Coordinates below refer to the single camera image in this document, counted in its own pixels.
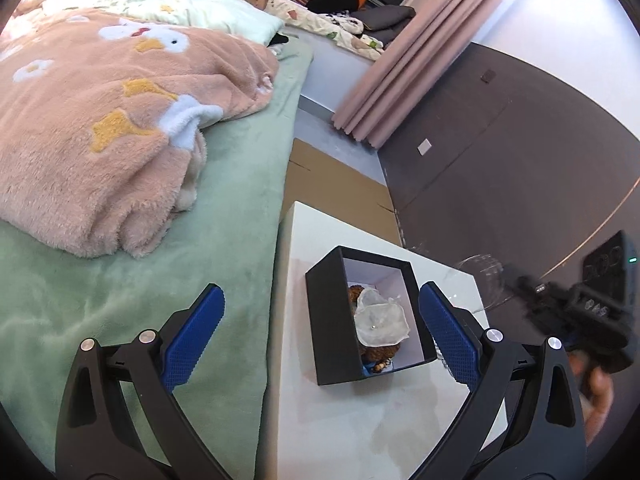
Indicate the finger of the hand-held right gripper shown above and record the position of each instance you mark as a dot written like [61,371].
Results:
[525,287]

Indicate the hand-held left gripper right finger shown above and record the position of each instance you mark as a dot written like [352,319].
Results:
[450,340]

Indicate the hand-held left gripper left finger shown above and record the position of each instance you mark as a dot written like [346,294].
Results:
[192,340]

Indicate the clear pouch with earring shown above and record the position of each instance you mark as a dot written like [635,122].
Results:
[382,322]

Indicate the black jewelry box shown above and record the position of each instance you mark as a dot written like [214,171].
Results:
[330,325]

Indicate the person's right hand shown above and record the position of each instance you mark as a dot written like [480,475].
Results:
[597,400]

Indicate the green bed blanket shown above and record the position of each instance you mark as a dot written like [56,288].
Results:
[225,240]

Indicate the flat brown cardboard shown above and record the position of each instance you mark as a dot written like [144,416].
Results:
[330,180]

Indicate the pink duck print fleece blanket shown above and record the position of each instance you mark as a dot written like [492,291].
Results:
[100,125]

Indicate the pink curtain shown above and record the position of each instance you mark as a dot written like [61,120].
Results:
[420,55]

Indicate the grey folded clothing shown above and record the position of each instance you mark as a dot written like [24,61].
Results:
[382,17]

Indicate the white pillow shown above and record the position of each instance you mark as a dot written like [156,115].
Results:
[215,15]

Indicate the bear print quilt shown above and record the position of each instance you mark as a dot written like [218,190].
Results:
[305,20]

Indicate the white wall socket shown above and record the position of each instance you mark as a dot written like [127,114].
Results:
[426,146]

